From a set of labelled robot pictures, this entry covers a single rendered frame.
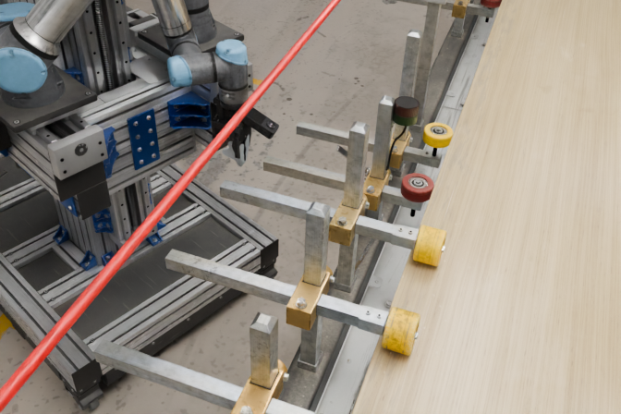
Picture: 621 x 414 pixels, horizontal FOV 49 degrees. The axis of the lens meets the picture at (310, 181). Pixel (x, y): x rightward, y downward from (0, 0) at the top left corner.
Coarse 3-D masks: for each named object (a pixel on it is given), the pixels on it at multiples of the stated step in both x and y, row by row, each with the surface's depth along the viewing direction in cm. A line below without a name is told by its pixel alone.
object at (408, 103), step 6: (396, 102) 162; (402, 102) 162; (408, 102) 162; (414, 102) 163; (408, 108) 160; (390, 126) 166; (402, 132) 168; (396, 138) 169; (390, 150) 172; (390, 156) 174
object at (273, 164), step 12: (264, 168) 183; (276, 168) 182; (288, 168) 180; (300, 168) 180; (312, 168) 181; (312, 180) 180; (324, 180) 178; (336, 180) 177; (384, 192) 174; (396, 192) 174; (396, 204) 175; (408, 204) 173; (420, 204) 172
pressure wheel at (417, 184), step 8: (408, 176) 172; (416, 176) 172; (424, 176) 172; (408, 184) 169; (416, 184) 169; (424, 184) 170; (432, 184) 170; (408, 192) 168; (416, 192) 167; (424, 192) 167; (408, 200) 169; (416, 200) 168; (424, 200) 169
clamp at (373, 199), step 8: (368, 176) 177; (384, 176) 177; (392, 176) 181; (368, 184) 174; (376, 184) 175; (384, 184) 176; (376, 192) 172; (368, 200) 172; (376, 200) 172; (368, 208) 174; (376, 208) 173
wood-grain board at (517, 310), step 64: (512, 0) 261; (576, 0) 263; (512, 64) 221; (576, 64) 223; (512, 128) 191; (576, 128) 193; (448, 192) 168; (512, 192) 169; (576, 192) 170; (448, 256) 151; (512, 256) 151; (576, 256) 152; (448, 320) 136; (512, 320) 137; (576, 320) 138; (384, 384) 124; (448, 384) 125; (512, 384) 125; (576, 384) 126
